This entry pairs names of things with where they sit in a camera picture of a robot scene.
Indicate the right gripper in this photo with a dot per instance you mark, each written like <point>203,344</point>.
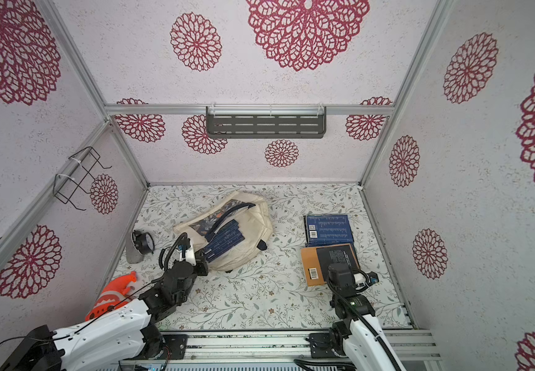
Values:
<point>372,279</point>

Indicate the cream canvas tote bag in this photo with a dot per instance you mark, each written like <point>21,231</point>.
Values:
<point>253,215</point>

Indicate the black wire wall rack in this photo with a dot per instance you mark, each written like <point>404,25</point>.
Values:
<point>67,185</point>

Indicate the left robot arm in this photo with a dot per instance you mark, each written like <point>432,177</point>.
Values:
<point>124,331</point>

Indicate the red toy figure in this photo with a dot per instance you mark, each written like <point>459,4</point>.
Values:
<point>114,295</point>

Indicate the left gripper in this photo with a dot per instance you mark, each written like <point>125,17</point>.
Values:
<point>201,264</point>

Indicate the aluminium rail frame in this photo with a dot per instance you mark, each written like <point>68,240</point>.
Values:
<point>409,345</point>

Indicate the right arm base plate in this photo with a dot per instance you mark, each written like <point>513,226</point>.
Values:
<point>326,345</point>

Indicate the black orange spine book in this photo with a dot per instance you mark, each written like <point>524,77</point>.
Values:
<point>316,261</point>

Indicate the grey slotted wall shelf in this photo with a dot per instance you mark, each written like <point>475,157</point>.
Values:
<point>266,123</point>

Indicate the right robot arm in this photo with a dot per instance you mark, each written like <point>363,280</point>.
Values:
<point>358,334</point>

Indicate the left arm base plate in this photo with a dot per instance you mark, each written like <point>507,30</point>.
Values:
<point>168,347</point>

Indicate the blue book with barcode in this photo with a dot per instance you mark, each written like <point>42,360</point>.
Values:
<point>327,229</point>

